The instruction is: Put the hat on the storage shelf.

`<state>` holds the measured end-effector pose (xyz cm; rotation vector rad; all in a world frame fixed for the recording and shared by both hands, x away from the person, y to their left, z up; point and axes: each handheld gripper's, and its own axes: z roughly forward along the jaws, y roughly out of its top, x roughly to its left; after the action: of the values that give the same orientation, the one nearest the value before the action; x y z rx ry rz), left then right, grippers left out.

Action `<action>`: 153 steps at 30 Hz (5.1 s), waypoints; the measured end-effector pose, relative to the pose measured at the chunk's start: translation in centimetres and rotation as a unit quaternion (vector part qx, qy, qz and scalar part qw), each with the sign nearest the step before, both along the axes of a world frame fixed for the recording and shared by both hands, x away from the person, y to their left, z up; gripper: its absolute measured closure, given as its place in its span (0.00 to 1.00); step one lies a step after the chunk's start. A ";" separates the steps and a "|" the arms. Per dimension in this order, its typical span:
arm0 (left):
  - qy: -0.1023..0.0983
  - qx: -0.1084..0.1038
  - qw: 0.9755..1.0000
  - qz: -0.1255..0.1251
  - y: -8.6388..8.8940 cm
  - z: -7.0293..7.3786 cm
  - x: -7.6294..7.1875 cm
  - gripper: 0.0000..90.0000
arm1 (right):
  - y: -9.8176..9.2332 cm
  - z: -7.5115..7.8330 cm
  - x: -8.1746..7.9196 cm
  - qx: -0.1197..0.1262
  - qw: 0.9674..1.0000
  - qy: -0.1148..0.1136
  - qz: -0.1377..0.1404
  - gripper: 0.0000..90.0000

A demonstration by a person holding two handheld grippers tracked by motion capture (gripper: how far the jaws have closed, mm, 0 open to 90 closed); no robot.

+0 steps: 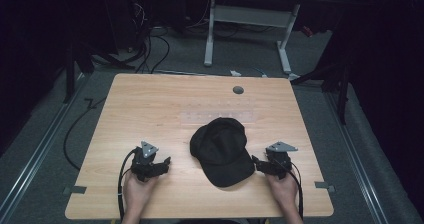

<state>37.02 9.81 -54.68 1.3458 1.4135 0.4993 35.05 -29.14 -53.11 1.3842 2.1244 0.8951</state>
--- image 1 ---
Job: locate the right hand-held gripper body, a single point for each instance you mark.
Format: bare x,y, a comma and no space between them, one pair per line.
277,159

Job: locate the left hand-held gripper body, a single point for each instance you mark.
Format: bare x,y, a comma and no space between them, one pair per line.
143,162

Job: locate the black baseball cap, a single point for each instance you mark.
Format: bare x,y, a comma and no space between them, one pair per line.
221,150

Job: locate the person's left hand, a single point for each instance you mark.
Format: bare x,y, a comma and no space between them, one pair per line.
137,190

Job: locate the person's right hand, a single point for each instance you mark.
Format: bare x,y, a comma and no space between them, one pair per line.
283,190

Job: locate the grey tape patch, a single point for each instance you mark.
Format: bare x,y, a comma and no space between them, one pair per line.
75,190
324,185

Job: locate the grey table grommet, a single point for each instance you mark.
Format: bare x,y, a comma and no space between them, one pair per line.
238,90

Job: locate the black stand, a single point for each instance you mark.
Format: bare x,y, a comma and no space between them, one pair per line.
333,80
80,64

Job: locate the white-framed desk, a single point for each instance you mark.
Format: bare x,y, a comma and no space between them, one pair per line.
253,15

